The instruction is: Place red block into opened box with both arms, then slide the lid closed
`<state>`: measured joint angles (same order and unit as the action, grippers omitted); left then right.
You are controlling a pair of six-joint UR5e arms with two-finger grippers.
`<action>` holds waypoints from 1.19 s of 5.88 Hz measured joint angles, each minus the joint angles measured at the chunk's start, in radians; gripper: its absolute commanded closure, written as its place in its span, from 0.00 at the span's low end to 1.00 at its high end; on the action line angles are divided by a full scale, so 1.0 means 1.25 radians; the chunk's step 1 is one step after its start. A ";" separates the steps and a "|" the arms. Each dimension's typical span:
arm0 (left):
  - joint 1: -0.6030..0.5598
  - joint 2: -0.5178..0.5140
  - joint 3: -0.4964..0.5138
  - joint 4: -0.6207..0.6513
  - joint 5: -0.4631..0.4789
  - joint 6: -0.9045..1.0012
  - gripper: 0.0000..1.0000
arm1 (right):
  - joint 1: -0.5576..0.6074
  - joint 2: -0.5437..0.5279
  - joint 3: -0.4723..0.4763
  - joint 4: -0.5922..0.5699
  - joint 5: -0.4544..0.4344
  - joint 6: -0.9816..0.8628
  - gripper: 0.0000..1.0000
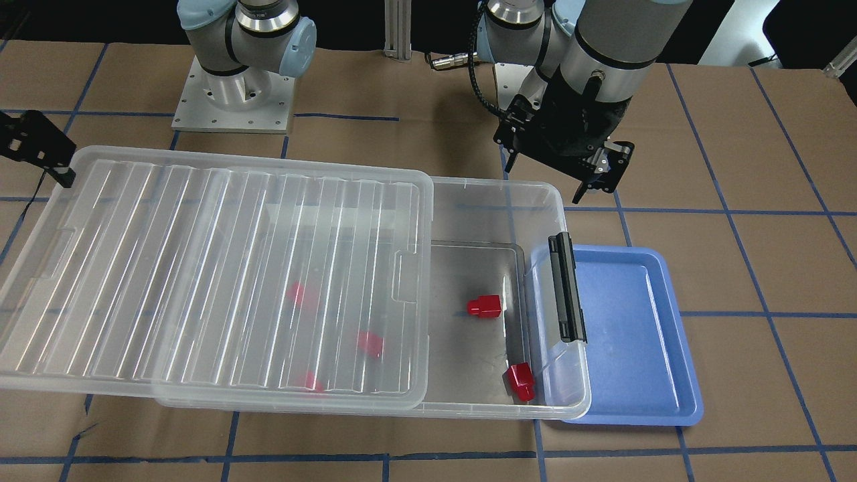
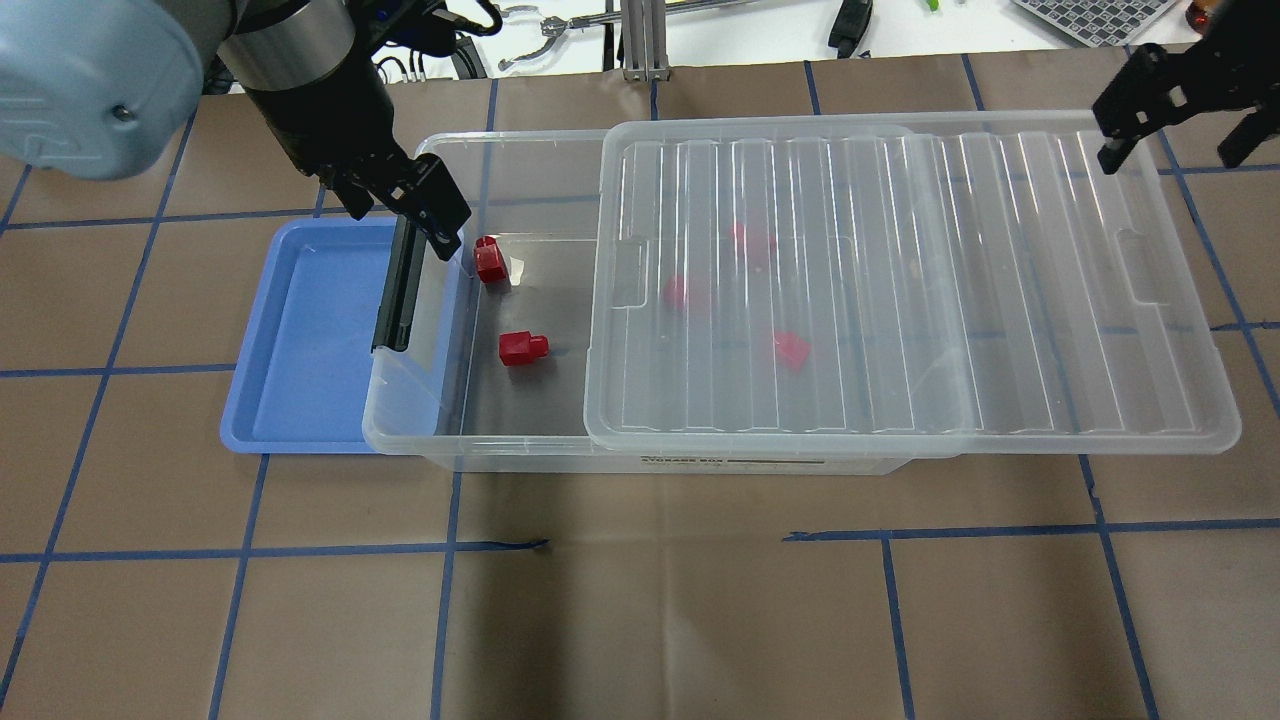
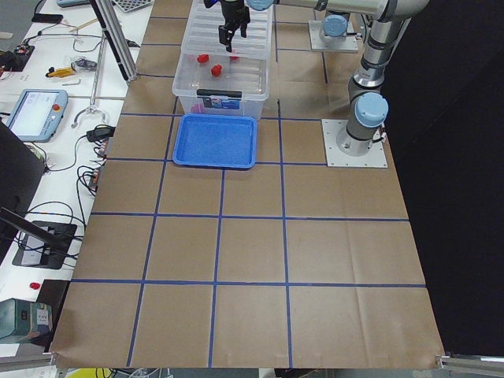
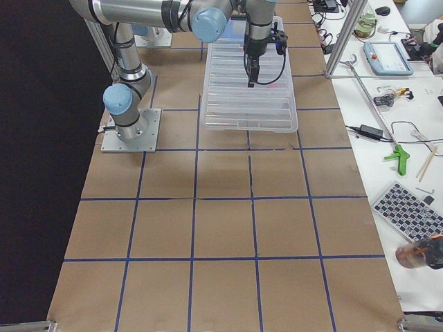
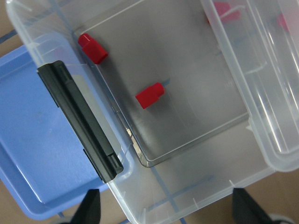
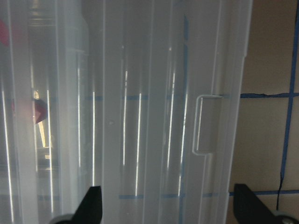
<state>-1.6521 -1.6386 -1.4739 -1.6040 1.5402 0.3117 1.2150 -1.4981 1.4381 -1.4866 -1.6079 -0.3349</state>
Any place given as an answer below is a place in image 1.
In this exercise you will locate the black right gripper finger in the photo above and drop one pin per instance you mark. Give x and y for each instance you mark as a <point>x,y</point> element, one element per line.
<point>34,139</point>

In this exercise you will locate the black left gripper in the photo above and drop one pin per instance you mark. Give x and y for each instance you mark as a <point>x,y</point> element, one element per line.
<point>561,137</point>

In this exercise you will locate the red block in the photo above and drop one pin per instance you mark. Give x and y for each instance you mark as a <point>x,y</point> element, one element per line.
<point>311,383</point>
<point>302,296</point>
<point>370,344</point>
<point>521,381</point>
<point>485,306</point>

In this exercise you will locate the clear plastic box lid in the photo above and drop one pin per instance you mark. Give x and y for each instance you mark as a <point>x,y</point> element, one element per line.
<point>84,307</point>

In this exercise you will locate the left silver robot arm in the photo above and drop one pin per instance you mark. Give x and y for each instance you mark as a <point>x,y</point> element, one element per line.
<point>588,58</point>

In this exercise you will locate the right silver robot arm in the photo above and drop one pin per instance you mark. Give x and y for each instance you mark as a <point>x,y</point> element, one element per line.
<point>240,46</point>

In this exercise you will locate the clear plastic storage box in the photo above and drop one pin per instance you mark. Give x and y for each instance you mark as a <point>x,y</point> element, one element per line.
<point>390,294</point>

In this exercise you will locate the red block in box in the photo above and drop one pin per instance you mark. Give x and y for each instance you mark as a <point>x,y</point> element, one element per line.
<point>521,381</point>

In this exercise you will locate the brown paper table cover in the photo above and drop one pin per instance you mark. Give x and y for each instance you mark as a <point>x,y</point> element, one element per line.
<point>743,179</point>

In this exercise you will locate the blue plastic tray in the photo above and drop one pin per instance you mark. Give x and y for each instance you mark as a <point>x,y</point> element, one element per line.
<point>640,366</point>

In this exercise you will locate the red block under lid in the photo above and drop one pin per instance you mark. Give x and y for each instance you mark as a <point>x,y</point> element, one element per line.
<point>370,344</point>
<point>311,383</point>
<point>302,296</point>

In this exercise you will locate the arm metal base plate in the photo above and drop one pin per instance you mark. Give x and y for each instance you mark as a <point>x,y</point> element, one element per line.
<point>515,79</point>
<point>253,101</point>

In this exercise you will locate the black box latch handle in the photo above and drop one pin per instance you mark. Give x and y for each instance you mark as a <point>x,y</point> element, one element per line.
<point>571,321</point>

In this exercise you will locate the aluminium frame post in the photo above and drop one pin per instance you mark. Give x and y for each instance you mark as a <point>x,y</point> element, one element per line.
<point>397,30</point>

